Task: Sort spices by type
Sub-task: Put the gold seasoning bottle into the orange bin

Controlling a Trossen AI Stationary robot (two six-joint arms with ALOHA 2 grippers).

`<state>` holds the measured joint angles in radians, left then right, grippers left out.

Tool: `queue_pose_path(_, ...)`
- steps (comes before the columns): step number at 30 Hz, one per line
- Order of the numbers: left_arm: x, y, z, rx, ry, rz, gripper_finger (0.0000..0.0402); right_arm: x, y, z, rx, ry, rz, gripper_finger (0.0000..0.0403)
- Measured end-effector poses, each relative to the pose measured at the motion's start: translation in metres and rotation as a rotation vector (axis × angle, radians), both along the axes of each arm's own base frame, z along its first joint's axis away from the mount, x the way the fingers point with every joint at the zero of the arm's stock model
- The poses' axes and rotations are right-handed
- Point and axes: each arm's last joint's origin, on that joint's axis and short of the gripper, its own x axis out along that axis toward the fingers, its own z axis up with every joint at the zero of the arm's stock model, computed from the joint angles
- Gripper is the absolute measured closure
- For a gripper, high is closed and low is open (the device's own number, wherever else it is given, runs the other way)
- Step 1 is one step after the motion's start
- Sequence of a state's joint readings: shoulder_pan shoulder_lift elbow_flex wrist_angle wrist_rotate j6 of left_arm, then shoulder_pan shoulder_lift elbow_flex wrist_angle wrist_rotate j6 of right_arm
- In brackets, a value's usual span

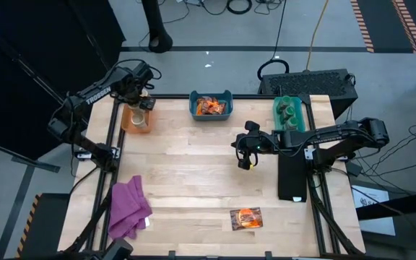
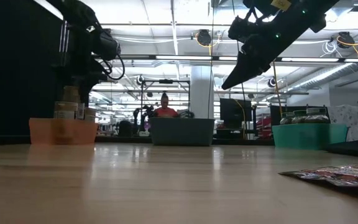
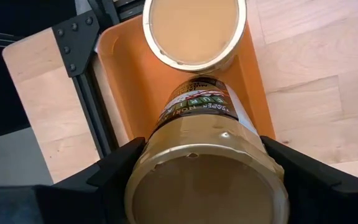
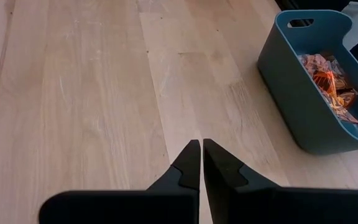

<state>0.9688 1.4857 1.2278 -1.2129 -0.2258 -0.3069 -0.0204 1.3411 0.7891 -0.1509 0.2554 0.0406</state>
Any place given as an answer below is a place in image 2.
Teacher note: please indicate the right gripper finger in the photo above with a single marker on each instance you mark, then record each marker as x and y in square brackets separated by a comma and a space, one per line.
[250, 62]

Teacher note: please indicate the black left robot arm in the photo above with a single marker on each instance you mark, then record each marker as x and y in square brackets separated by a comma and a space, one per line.
[79, 18]

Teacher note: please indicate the background black robot arm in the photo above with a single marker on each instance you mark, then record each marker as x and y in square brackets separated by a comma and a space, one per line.
[148, 110]

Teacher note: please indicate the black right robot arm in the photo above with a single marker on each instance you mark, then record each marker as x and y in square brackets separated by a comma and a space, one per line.
[325, 9]

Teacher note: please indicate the small black ceiling reel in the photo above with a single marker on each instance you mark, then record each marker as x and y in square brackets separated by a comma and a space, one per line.
[272, 82]
[140, 80]

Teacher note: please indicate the black monitor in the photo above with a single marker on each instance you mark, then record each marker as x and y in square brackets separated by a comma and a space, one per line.
[233, 110]

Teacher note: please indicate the white structural column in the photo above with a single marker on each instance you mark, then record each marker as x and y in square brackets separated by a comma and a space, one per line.
[201, 90]

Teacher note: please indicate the black curtain partition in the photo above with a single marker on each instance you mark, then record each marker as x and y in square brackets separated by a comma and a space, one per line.
[17, 62]

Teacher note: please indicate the long ceiling light bar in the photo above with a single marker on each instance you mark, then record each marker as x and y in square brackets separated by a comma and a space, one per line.
[182, 58]

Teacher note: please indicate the red storage cabinet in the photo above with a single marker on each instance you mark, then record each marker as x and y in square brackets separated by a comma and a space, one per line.
[263, 130]

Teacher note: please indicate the orange plastic bin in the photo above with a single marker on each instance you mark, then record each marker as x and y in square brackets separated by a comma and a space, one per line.
[42, 132]

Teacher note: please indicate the person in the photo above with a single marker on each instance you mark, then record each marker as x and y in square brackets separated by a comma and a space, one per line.
[166, 112]

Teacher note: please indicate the teal plastic bin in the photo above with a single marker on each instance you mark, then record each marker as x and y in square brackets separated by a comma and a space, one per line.
[309, 137]

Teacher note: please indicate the blue-grey plastic bin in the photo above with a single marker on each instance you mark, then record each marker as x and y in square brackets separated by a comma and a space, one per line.
[182, 132]

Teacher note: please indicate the white patterned cloth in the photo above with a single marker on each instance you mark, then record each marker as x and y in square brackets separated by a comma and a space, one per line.
[346, 121]

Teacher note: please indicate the orange brown spice packet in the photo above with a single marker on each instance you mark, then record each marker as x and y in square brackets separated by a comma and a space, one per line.
[343, 175]

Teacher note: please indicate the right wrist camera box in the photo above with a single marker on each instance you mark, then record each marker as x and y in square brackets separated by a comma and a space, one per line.
[239, 29]

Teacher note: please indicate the silver ventilation duct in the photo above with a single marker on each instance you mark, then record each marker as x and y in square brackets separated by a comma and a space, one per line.
[331, 74]

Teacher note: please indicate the black metal frame station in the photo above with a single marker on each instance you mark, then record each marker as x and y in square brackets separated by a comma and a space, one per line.
[166, 81]

